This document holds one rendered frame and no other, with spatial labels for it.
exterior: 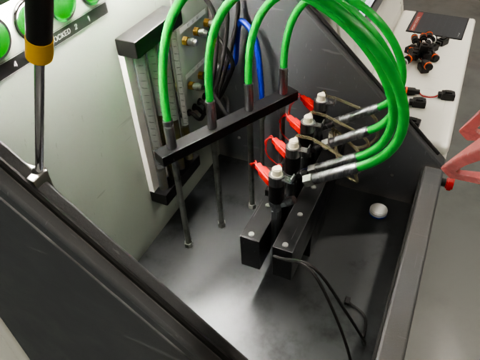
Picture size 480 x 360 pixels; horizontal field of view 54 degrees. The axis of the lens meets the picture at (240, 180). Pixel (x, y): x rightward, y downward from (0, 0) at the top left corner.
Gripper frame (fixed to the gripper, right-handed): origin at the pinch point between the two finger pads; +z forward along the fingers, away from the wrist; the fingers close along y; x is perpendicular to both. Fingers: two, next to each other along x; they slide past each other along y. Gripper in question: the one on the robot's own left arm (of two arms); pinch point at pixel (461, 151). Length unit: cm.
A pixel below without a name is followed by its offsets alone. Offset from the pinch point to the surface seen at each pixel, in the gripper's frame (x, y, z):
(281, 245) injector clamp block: 7.5, 3.1, 40.7
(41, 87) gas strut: -31.4, 19.4, 7.9
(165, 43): -28.8, -5.5, 32.3
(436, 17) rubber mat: 22, -99, 64
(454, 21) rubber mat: 26, -99, 61
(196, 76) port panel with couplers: -22, -21, 60
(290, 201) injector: 2.7, -2.3, 36.4
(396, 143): 2.7, -8.6, 15.5
